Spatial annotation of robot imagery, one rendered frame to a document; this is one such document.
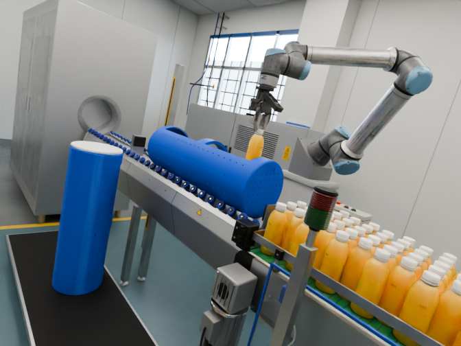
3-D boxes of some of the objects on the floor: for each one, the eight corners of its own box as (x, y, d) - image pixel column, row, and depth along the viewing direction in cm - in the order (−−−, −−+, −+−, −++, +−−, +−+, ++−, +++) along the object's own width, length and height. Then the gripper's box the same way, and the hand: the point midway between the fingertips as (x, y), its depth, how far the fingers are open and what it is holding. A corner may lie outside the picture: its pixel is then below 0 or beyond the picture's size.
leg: (125, 281, 219) (140, 204, 207) (129, 285, 215) (143, 206, 203) (118, 283, 215) (132, 204, 203) (121, 287, 211) (136, 207, 199)
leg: (143, 277, 229) (157, 203, 217) (146, 281, 225) (160, 206, 213) (136, 278, 225) (150, 203, 213) (139, 282, 221) (154, 206, 209)
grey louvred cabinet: (197, 191, 502) (215, 108, 475) (297, 251, 351) (333, 135, 324) (170, 191, 464) (188, 101, 437) (269, 258, 314) (306, 128, 287)
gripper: (266, 88, 140) (255, 132, 145) (250, 83, 132) (240, 128, 136) (280, 90, 135) (268, 135, 139) (265, 84, 126) (253, 132, 131)
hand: (259, 130), depth 135 cm, fingers closed on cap, 4 cm apart
